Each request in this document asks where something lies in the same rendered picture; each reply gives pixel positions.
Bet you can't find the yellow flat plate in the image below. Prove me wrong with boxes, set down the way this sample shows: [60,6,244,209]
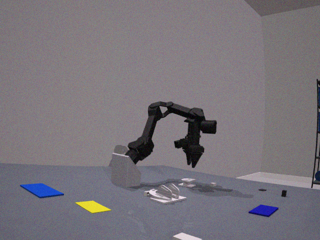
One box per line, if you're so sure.
[75,200,111,214]

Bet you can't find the blue flat rectangular plate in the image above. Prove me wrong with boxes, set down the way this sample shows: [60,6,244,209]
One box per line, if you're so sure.
[20,183,64,198]

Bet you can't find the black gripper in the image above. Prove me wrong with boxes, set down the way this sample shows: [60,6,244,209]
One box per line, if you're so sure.
[182,132,204,168]

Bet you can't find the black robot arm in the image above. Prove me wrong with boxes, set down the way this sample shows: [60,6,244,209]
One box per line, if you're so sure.
[125,101,217,165]

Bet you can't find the blue flat square plate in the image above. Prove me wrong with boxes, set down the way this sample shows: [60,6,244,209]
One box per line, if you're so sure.
[248,204,278,217]

